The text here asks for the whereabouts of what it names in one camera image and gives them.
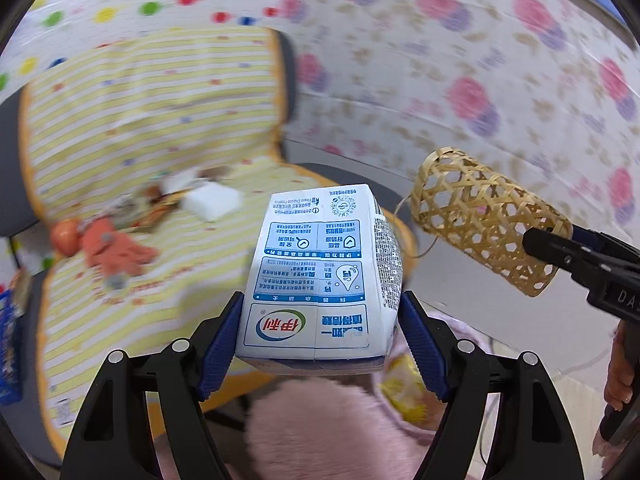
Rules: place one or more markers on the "person's right hand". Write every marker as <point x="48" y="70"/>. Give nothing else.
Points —
<point x="617" y="375"/>

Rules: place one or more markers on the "floral wall cloth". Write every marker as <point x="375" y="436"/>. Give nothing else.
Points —
<point x="400" y="60"/>

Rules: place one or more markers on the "pink fluffy rug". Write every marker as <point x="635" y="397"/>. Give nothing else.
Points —
<point x="310" y="430"/>

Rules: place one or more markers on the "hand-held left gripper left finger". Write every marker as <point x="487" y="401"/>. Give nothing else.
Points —
<point x="220" y="350"/>

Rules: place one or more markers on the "white foam block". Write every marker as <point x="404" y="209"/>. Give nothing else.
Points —
<point x="212" y="203"/>

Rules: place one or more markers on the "snack wrapper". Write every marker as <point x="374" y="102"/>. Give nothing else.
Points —
<point x="145" y="210"/>

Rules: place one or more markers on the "dark grey chair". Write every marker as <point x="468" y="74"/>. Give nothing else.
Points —
<point x="287" y="85"/>

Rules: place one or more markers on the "white and blue milk carton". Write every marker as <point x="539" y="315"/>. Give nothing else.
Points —
<point x="320" y="280"/>

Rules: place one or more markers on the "red apple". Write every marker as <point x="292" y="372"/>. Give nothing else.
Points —
<point x="65" y="237"/>

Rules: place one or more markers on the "woven bamboo basket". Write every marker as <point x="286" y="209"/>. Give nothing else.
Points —
<point x="480" y="210"/>

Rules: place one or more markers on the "trash bin with pink bag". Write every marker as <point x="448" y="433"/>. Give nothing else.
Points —
<point x="452" y="327"/>

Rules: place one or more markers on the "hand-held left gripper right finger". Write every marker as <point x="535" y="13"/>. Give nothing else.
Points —
<point x="425" y="350"/>

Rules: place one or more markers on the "white paper scrap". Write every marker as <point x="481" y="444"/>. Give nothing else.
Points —
<point x="180" y="180"/>

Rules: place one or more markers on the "orange glove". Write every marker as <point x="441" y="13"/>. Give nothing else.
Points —
<point x="112" y="250"/>

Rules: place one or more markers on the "yellow wrapper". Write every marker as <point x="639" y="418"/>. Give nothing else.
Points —
<point x="405" y="395"/>

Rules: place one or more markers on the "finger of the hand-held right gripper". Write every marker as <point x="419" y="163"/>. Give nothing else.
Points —
<point x="555" y="252"/>

